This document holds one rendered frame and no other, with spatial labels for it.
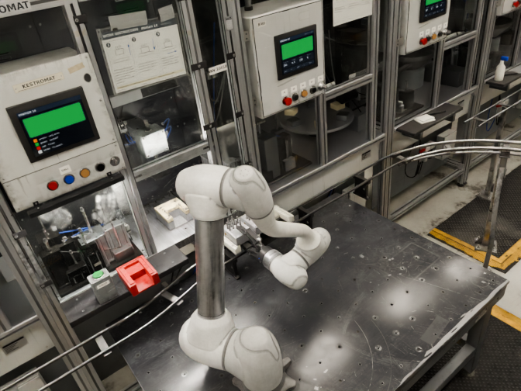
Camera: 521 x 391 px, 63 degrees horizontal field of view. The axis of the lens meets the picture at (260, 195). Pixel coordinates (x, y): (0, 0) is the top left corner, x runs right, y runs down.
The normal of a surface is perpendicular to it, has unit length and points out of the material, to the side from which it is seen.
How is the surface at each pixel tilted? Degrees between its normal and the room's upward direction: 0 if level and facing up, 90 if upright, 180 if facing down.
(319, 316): 0
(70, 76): 90
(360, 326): 0
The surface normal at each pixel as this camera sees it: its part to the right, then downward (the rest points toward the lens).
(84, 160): 0.61, 0.37
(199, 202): -0.41, 0.36
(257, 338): -0.02, -0.82
